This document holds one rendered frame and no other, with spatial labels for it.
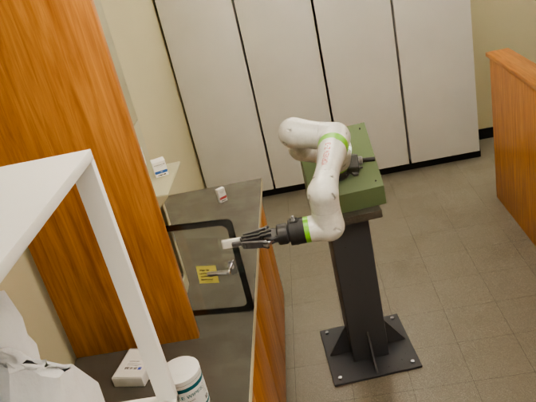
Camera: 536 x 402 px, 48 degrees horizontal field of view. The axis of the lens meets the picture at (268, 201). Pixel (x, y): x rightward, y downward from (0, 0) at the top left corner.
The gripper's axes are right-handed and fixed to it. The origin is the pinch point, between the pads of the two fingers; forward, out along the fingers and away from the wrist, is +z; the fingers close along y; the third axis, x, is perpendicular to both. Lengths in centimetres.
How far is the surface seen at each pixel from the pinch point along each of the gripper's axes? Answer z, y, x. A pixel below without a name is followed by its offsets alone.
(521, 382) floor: -113, -47, 131
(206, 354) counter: 17.3, 12.1, 36.8
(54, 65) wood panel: 38, 2, -73
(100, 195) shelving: 7, 79, -58
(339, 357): -26, -84, 130
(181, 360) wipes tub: 19.8, 32.2, 21.9
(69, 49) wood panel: 32, 1, -76
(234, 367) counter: 6.3, 21.4, 36.8
